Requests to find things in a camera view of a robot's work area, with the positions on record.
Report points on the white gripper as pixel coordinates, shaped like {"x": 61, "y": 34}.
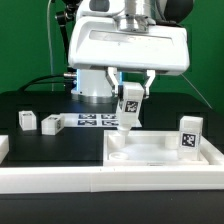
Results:
{"x": 96, "y": 43}

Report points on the white square table top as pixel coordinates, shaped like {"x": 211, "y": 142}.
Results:
{"x": 145, "y": 148}

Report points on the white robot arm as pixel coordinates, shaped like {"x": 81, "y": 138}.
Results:
{"x": 138, "y": 16}

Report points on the white U-shaped fence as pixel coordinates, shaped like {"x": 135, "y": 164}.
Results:
{"x": 98, "y": 179}

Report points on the white marker base plate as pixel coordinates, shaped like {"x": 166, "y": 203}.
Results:
{"x": 89, "y": 120}

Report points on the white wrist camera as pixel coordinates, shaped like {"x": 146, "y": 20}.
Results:
{"x": 101, "y": 8}

